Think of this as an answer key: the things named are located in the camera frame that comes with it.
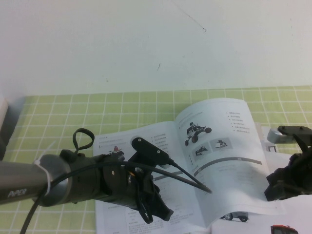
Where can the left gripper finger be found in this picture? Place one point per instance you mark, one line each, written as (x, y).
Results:
(164, 204)
(159, 210)

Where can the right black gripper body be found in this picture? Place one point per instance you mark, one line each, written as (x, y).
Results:
(299, 175)

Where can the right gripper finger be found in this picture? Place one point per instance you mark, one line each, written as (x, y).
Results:
(276, 179)
(275, 193)

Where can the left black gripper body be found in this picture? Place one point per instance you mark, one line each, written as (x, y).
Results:
(113, 185)

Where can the white product brochure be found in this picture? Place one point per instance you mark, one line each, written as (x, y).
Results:
(231, 146)

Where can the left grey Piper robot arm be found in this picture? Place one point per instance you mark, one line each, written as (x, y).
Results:
(24, 175)

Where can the white zip tie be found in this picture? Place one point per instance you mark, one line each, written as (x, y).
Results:
(48, 185)

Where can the green checkered tablecloth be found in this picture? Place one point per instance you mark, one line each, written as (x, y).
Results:
(73, 114)

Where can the white and grey box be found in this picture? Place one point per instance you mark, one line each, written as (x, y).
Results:
(3, 109)

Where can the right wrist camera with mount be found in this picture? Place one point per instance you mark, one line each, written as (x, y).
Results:
(274, 136)

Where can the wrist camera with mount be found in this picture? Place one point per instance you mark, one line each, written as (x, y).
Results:
(148, 148)
(274, 136)

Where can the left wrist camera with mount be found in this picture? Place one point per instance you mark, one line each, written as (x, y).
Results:
(148, 148)

